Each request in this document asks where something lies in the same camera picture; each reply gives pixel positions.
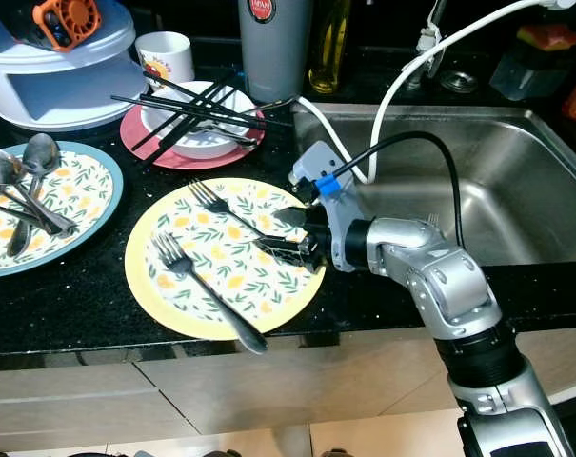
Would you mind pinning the yellow rim floral plate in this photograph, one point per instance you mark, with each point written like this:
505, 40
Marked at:
230, 286

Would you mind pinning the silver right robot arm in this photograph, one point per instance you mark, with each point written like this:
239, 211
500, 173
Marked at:
430, 262

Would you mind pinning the silver utensil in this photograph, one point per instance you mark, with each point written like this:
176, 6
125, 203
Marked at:
249, 138

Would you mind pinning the white bowl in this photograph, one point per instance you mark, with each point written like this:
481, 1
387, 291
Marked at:
197, 148

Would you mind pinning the beige cabinet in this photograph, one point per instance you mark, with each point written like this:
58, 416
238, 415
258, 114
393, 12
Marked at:
230, 390

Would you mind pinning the grey tumbler red label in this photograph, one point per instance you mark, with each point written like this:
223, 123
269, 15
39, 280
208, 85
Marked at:
273, 62

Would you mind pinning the yellow oil bottle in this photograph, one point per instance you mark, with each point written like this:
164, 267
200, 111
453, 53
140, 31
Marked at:
328, 52

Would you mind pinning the pink plate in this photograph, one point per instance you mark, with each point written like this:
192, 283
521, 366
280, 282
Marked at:
135, 133

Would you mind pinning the stainless steel sink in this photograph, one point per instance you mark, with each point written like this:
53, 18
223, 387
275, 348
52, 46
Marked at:
516, 181

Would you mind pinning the white printed mug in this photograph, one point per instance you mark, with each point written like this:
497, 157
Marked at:
164, 59

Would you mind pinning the blue rim floral plate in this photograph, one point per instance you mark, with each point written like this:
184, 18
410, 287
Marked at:
88, 190

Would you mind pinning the white faucet fitting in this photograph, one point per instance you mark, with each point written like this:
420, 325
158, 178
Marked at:
427, 40

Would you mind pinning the clear container red green lid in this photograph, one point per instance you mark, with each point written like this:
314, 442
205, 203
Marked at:
526, 76

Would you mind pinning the orange black tool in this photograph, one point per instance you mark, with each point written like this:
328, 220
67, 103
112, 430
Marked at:
83, 19

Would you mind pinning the white tiered plastic container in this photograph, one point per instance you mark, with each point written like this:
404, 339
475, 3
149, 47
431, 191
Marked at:
21, 95

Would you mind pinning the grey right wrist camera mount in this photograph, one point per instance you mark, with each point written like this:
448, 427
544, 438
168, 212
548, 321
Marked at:
314, 162

